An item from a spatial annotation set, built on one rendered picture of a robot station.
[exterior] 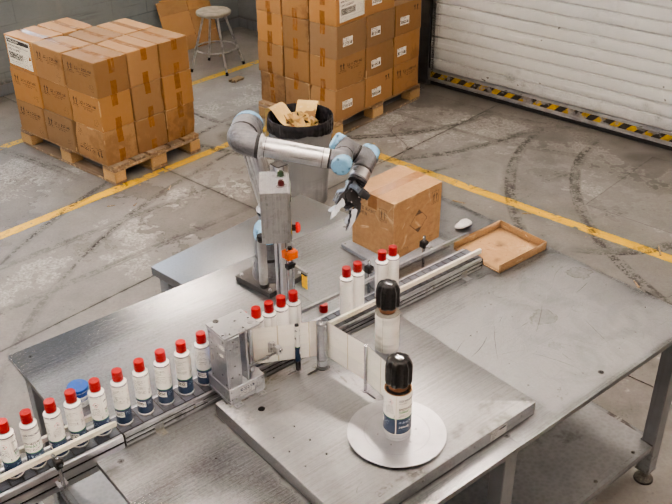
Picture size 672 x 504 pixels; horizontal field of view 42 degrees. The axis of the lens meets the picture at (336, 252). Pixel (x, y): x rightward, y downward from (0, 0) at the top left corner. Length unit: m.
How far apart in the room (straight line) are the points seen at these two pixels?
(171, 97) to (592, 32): 3.24
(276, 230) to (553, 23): 4.77
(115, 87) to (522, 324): 3.76
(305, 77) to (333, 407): 4.46
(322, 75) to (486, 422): 4.44
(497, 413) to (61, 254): 3.47
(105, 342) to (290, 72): 4.16
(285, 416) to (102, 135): 3.82
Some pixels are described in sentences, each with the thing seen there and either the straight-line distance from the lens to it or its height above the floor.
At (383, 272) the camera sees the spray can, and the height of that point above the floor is 1.01.
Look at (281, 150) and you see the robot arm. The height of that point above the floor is 1.42.
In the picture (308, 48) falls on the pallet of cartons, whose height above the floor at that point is 0.68.
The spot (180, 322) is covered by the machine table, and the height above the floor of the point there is 0.83.
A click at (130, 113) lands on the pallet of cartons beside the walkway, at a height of 0.47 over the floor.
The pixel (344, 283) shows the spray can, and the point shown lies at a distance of 3.17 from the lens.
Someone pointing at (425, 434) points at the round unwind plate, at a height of 0.89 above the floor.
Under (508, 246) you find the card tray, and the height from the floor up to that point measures 0.83.
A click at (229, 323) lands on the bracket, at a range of 2.80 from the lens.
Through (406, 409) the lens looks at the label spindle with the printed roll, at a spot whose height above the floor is 1.01.
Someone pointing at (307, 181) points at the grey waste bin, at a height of 0.22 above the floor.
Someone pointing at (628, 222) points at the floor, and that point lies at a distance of 5.99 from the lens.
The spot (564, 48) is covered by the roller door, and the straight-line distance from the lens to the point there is 7.33.
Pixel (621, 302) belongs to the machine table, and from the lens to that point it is 3.59.
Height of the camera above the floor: 2.74
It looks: 31 degrees down
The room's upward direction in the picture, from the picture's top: 1 degrees counter-clockwise
